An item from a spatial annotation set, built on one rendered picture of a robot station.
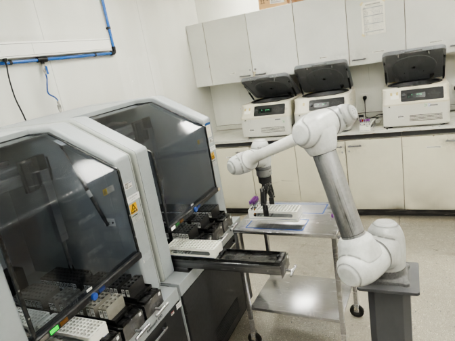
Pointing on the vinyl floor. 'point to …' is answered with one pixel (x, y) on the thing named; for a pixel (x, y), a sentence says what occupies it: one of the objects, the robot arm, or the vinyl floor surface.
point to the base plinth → (381, 212)
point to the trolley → (327, 287)
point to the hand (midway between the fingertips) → (269, 208)
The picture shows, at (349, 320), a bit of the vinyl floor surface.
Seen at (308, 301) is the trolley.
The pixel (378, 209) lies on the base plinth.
